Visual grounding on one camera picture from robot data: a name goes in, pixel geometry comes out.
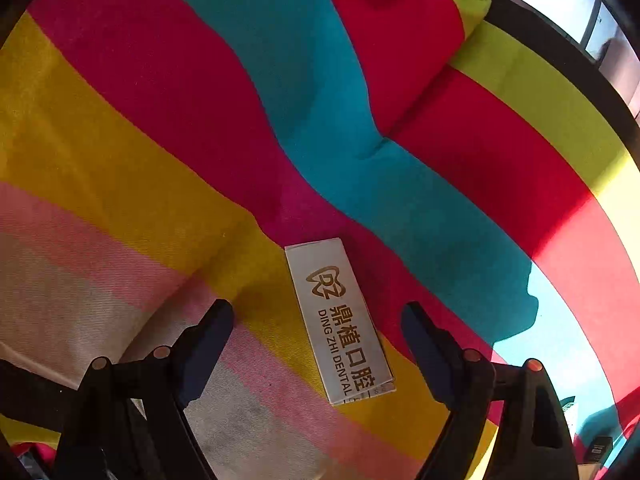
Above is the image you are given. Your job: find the dark window frame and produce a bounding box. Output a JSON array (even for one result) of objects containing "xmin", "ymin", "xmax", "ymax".
[{"xmin": 515, "ymin": 0, "xmax": 640, "ymax": 111}]

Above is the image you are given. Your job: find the multicoloured striped cloth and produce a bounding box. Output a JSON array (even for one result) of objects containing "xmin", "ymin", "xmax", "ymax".
[{"xmin": 0, "ymin": 0, "xmax": 640, "ymax": 480}]

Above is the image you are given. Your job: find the white box with gold print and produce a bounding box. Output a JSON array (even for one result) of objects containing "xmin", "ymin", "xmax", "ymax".
[{"xmin": 284, "ymin": 236, "xmax": 398, "ymax": 407}]

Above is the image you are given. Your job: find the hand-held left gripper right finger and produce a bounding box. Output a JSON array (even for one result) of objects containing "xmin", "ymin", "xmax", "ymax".
[{"xmin": 400, "ymin": 301, "xmax": 581, "ymax": 480}]

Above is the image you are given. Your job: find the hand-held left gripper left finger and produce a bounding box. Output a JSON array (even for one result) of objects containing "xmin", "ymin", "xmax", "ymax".
[{"xmin": 55, "ymin": 299, "xmax": 236, "ymax": 480}]

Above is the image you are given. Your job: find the small black box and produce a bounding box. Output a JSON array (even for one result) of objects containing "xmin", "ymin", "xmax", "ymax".
[{"xmin": 585, "ymin": 436, "xmax": 613, "ymax": 463}]

